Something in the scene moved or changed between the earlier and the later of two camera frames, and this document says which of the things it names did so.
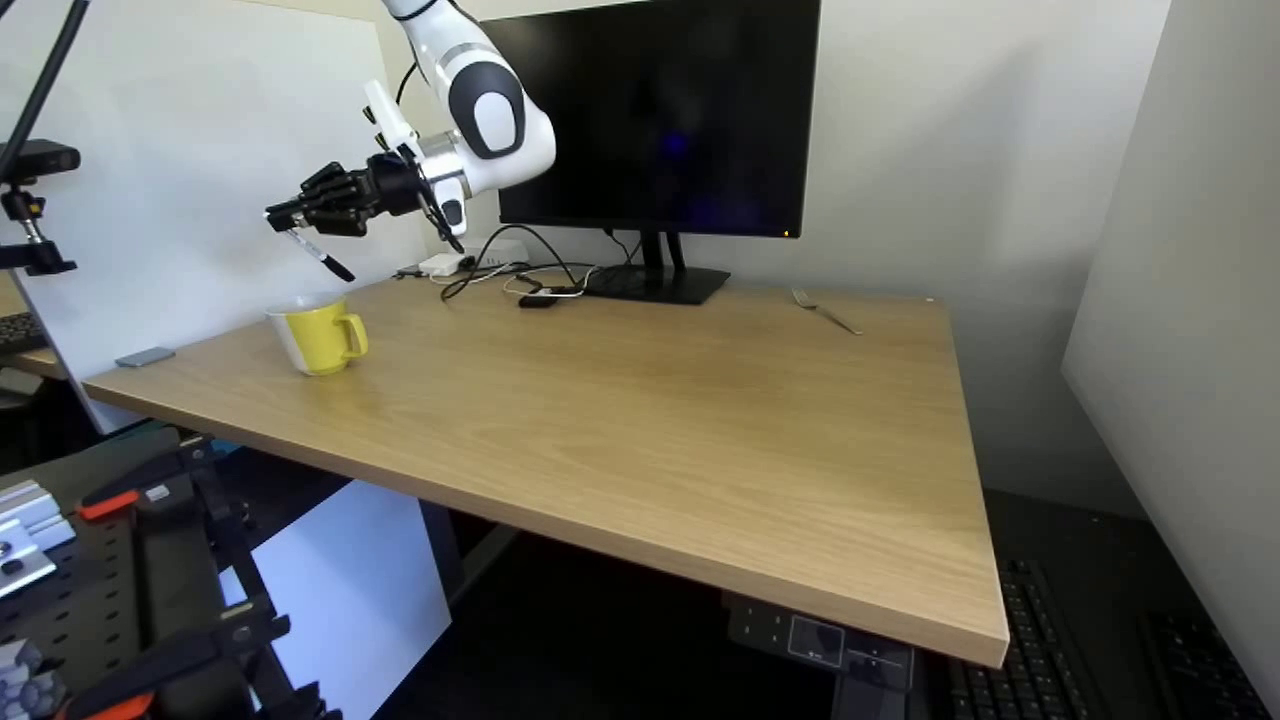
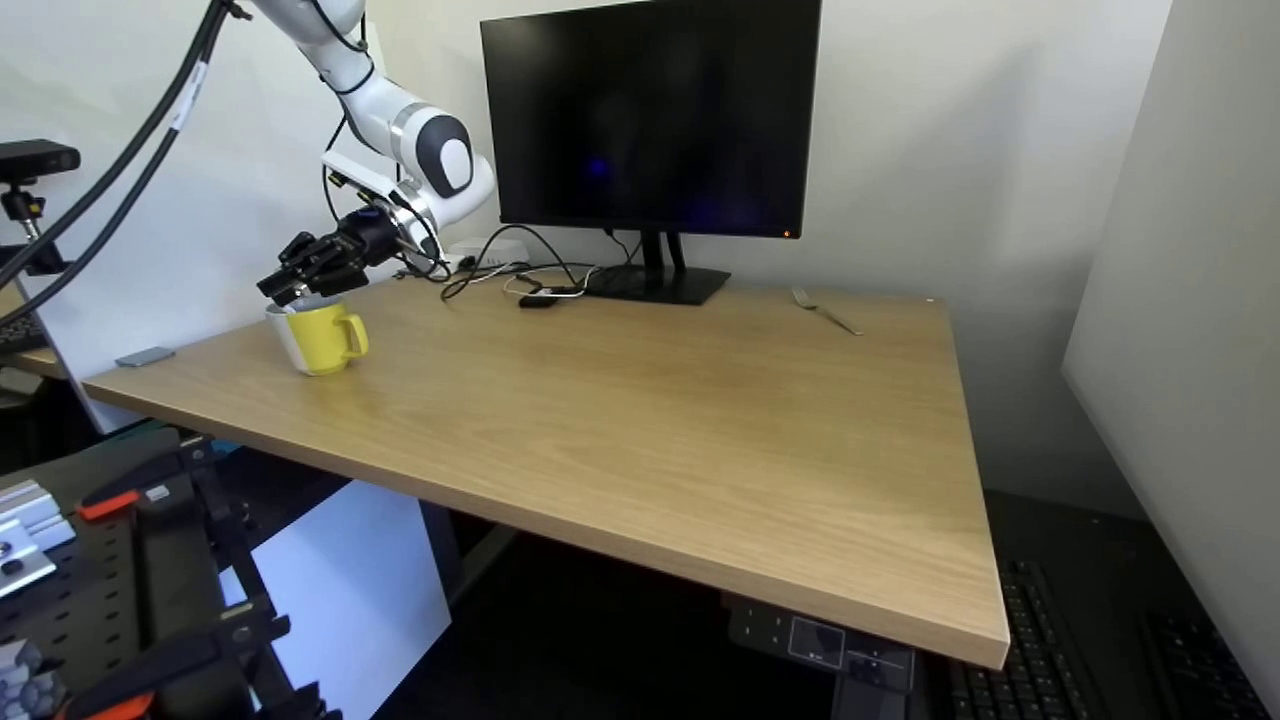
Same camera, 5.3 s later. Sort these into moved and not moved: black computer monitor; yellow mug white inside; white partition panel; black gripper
Moved: black gripper
Not moved: black computer monitor; yellow mug white inside; white partition panel
